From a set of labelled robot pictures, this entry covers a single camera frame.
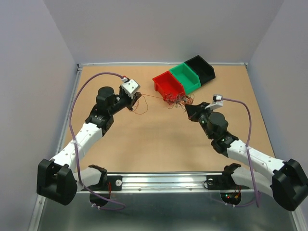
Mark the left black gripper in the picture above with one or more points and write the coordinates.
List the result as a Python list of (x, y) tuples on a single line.
[(130, 100)]

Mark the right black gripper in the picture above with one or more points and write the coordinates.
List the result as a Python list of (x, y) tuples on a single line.
[(195, 110)]

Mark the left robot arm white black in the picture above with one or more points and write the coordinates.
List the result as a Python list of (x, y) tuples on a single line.
[(60, 178)]

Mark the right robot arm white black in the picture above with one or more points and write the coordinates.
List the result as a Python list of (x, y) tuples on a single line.
[(285, 181)]

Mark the green plastic bin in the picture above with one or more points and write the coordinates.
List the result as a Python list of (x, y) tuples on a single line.
[(187, 77)]

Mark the red plastic bin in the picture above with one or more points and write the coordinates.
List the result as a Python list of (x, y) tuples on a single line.
[(168, 87)]

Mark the black plastic bin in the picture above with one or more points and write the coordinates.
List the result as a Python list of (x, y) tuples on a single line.
[(202, 68)]

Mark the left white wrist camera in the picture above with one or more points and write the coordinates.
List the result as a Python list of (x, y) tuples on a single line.
[(130, 86)]

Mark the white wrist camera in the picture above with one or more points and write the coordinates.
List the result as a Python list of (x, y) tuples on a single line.
[(217, 101), (130, 86)]

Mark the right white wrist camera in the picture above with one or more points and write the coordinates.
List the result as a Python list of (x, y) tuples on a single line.
[(217, 101)]

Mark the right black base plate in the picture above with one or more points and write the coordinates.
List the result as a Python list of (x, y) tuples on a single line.
[(220, 182)]

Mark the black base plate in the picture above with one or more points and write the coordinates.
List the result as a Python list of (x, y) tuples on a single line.
[(220, 182), (113, 183)]

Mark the aluminium mounting rail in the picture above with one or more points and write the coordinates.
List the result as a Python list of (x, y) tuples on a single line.
[(169, 182)]

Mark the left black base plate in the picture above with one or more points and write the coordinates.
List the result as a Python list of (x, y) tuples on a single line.
[(113, 183)]

